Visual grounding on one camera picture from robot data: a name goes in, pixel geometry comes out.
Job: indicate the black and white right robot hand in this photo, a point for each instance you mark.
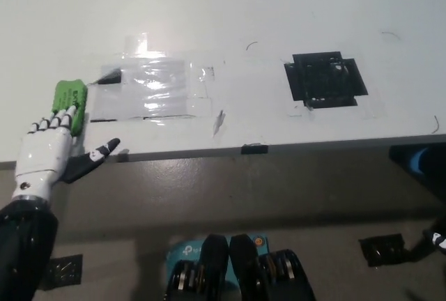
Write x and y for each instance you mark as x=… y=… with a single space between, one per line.
x=437 y=240

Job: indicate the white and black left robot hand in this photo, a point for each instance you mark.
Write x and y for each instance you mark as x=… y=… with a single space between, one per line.
x=42 y=154

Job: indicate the green whiteboard eraser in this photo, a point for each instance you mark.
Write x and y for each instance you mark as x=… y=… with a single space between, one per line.
x=69 y=95

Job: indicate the black tape square on desk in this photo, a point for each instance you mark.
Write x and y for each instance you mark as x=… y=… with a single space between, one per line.
x=324 y=79

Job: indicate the black and blue object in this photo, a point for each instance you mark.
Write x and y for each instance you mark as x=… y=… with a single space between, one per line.
x=416 y=161

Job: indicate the clear tape patch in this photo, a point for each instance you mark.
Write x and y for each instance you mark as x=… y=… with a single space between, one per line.
x=160 y=85

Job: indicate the small black tape piece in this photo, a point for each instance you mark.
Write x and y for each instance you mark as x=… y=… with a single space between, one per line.
x=254 y=149

